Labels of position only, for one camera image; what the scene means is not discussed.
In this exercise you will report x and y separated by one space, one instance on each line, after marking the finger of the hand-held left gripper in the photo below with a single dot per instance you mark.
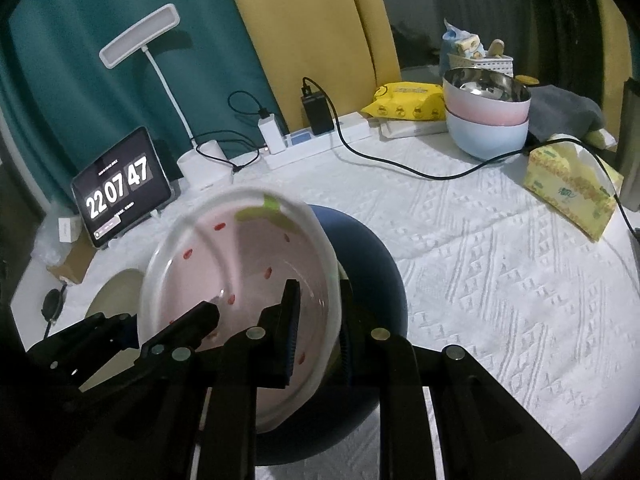
105 332
195 322

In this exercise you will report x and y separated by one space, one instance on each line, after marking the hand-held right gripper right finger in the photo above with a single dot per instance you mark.
350 350

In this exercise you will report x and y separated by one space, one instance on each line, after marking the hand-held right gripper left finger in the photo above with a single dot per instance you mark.
290 330

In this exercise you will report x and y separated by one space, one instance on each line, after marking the beige plate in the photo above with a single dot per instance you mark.
117 292

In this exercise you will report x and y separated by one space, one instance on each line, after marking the pink strawberry pattern bowl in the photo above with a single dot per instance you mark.
225 260

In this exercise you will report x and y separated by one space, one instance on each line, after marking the cardboard box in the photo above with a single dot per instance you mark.
75 262

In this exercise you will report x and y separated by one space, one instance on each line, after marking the clear plastic bag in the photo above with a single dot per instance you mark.
45 245

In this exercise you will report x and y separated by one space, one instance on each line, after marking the small white box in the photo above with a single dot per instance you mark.
68 230

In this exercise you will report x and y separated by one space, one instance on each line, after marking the tablet with clock display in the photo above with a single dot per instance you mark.
120 185

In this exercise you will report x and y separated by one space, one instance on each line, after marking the white desk lamp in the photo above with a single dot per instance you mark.
205 167

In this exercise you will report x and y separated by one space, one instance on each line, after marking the white charger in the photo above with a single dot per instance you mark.
272 135

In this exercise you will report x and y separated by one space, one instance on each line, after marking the white power strip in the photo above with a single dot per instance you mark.
350 127

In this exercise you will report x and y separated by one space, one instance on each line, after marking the black charger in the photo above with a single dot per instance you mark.
317 112

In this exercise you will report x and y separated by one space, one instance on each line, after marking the white wet wipes pack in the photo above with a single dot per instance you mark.
410 129

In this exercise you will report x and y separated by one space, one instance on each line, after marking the light blue bowl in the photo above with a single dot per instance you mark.
485 140

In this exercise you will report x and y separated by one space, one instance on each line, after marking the pink steel-lined bowl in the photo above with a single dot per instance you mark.
480 112

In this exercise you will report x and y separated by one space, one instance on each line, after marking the yellow cheese-shaped sponge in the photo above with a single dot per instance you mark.
565 185

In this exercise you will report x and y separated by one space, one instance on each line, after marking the yellow curtain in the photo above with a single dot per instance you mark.
310 25
612 35

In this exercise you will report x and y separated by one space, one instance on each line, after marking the teal curtain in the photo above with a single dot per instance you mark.
75 20

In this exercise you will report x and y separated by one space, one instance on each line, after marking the white basket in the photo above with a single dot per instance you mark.
492 63

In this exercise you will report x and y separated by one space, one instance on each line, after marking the grey cloth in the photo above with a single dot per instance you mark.
565 110

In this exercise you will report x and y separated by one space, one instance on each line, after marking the yellow lid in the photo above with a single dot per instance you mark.
527 80

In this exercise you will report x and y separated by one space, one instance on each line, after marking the light blue packet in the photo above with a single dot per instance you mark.
452 42

